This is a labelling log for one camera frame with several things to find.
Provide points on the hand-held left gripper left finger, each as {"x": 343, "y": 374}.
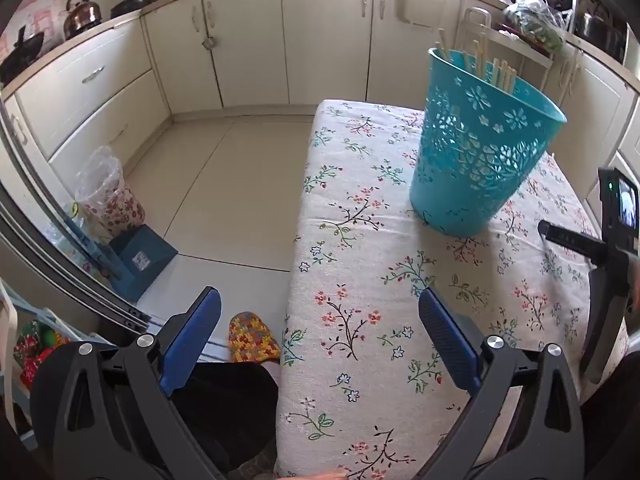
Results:
{"x": 192, "y": 340}

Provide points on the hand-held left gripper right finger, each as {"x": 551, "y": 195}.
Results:
{"x": 450, "y": 340}

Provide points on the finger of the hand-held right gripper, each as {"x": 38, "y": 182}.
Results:
{"x": 570, "y": 240}

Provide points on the teal perforated plastic basket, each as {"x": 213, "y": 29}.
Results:
{"x": 475, "y": 160}

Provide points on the bunch of chopsticks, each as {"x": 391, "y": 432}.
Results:
{"x": 502, "y": 75}

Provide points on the yellow crochet slipper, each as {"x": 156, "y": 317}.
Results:
{"x": 252, "y": 340}

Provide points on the person's black trouser leg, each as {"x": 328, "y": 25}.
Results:
{"x": 225, "y": 410}

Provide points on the blue cardboard box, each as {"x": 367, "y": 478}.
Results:
{"x": 142, "y": 260}

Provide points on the floral tablecloth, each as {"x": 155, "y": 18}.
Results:
{"x": 360, "y": 260}

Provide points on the metal sliding door track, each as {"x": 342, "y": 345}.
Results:
{"x": 75, "y": 270}

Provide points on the red green cloth bundle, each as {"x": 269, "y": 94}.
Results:
{"x": 35, "y": 350}

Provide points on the clear bag with floral cloth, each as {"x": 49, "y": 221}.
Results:
{"x": 107, "y": 200}

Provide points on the steel stock pot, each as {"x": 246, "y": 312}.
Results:
{"x": 600, "y": 30}

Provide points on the bag of green vegetables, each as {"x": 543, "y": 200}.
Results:
{"x": 535, "y": 20}

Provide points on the cream kitchen cabinets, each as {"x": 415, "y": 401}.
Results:
{"x": 325, "y": 35}

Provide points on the black wok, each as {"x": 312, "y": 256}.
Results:
{"x": 22, "y": 52}

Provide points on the black cooking pot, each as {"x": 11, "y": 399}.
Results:
{"x": 131, "y": 5}

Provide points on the dark metal kettle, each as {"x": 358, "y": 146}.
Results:
{"x": 82, "y": 12}

